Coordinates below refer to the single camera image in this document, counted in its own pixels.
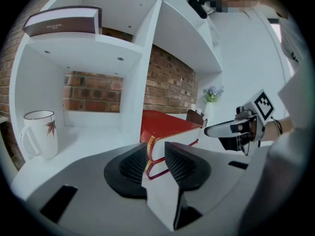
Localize black wrist band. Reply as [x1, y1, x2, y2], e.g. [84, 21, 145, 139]
[273, 119, 283, 135]

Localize thick red book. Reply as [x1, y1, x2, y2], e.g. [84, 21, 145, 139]
[140, 109, 207, 162]

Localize white vase blue flowers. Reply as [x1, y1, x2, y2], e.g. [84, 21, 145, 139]
[202, 85, 225, 119]

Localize person's white shirt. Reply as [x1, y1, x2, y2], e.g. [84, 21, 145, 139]
[236, 3, 315, 236]

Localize black head camera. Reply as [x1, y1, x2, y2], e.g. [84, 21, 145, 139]
[185, 0, 209, 19]

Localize person's right hand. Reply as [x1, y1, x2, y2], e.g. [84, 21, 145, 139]
[240, 121, 257, 141]

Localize person's right forearm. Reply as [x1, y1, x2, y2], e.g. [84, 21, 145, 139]
[264, 118, 295, 142]

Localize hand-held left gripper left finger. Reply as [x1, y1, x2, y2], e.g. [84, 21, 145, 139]
[25, 143, 179, 236]

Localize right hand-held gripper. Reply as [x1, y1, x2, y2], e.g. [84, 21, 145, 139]
[204, 88, 276, 156]

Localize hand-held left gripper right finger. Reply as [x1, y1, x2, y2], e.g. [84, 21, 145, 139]
[164, 141, 263, 236]

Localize black framed window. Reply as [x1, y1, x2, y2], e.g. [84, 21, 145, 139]
[269, 18, 283, 44]

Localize white shelf unit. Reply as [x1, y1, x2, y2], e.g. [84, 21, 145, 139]
[8, 0, 224, 201]

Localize brown wooden holder box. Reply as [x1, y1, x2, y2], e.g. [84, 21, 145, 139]
[186, 109, 209, 129]

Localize dark brown book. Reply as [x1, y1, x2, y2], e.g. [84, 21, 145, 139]
[22, 5, 102, 37]

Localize white leaf print mug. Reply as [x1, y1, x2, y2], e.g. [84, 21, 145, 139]
[19, 110, 59, 160]

